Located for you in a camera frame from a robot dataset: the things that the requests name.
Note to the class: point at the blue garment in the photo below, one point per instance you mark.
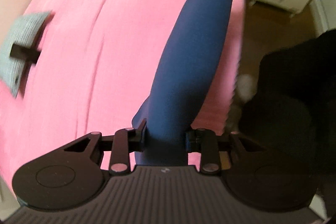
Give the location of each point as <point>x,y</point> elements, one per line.
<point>189,56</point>

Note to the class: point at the person's white sock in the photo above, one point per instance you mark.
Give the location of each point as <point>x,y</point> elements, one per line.
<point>245,88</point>

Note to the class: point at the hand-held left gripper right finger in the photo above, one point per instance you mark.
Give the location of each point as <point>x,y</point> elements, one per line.
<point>189,141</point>

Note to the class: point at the pink blanket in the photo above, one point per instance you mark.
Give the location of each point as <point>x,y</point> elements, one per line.
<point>92,56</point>

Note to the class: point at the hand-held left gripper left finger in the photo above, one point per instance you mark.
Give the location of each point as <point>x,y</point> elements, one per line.
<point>138,138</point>

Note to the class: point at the small black box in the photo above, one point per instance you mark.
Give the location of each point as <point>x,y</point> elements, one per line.
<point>25,54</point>

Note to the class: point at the grey folded cloth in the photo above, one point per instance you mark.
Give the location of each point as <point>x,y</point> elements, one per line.
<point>23,29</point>

